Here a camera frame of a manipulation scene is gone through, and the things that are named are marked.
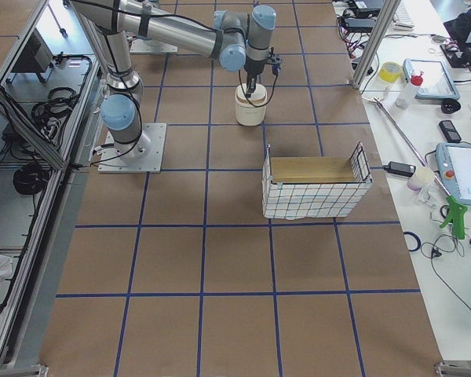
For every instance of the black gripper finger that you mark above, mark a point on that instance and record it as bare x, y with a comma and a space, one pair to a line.
251, 82

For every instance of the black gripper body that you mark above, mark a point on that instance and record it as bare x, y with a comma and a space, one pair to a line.
253, 68

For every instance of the white trash can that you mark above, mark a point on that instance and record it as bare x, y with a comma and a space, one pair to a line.
250, 111

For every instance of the long metal grabber rod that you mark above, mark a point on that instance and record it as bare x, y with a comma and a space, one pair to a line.
378, 104

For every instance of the yellow tape roll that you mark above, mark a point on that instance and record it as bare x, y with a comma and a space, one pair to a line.
390, 72

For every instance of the white bottle red cap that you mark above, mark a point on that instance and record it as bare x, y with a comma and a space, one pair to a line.
409, 93

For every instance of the black power adapter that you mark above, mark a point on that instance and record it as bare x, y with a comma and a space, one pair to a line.
401, 169

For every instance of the teach pendant tablet far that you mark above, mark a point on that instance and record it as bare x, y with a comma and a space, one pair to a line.
437, 81

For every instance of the teach pendant tablet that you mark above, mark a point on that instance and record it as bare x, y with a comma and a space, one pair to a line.
437, 81
454, 164

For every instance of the white plastic cup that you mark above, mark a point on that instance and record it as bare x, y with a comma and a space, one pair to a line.
421, 177

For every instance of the black remote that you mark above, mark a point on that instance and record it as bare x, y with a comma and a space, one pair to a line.
449, 131

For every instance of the black control box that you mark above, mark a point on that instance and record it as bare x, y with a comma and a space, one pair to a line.
35, 58

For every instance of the teach pendant tablet near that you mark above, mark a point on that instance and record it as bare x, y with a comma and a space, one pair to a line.
454, 164

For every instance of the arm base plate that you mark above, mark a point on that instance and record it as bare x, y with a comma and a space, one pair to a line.
151, 47
145, 156

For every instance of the wire basket with wood box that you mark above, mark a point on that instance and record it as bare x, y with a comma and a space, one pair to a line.
314, 187

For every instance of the aluminium frame post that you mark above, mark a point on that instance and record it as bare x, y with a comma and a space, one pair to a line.
383, 21

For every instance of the green grabber handle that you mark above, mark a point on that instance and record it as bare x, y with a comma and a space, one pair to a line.
455, 216

